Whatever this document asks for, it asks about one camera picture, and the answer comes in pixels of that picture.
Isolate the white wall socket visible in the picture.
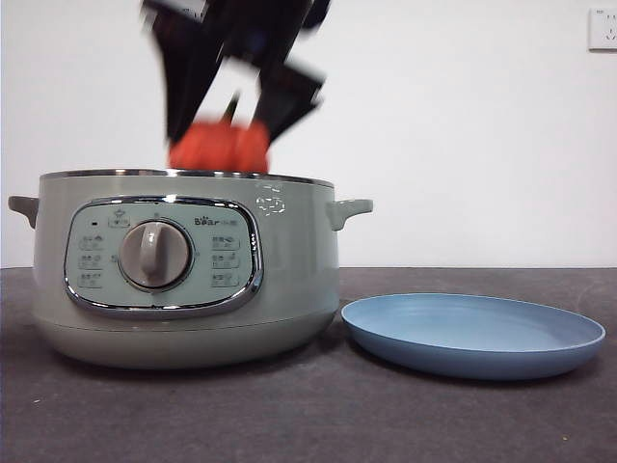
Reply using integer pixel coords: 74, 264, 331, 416
587, 7, 617, 52

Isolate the blue plate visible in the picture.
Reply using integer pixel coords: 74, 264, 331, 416
340, 293, 607, 382

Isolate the orange pumpkin with green stem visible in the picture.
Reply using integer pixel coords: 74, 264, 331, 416
166, 97, 271, 174

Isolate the pale green electric steamer pot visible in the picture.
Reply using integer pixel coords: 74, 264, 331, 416
7, 168, 374, 370

